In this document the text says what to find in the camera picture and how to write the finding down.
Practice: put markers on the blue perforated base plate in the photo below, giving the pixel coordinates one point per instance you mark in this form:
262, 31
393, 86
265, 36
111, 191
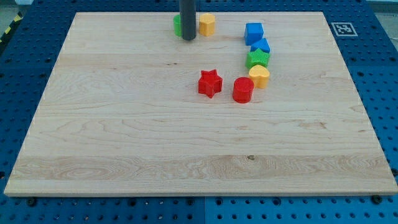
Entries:
30, 55

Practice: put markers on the red cylinder block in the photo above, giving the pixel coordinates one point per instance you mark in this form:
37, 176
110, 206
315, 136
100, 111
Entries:
242, 90

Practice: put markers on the wooden board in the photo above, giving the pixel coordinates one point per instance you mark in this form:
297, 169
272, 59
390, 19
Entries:
121, 114

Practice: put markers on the blue cube block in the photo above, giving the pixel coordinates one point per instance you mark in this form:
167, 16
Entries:
253, 32

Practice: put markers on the red star block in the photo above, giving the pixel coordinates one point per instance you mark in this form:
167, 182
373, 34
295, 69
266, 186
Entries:
210, 83

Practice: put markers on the green star block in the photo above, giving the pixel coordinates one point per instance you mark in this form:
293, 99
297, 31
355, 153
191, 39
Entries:
257, 57

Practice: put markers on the yellow hexagon block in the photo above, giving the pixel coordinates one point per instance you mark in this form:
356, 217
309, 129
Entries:
207, 24

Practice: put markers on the green cylinder block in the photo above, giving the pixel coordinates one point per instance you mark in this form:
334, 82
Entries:
177, 25

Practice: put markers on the white fiducial marker tag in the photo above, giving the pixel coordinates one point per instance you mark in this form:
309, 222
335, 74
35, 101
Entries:
344, 29

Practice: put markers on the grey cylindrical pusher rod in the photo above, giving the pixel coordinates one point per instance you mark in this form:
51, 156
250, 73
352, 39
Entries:
188, 19

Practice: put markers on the yellow heart block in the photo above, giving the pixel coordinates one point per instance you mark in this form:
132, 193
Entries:
259, 76

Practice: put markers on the blue pentagon block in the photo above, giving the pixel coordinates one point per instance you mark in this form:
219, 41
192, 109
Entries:
261, 44

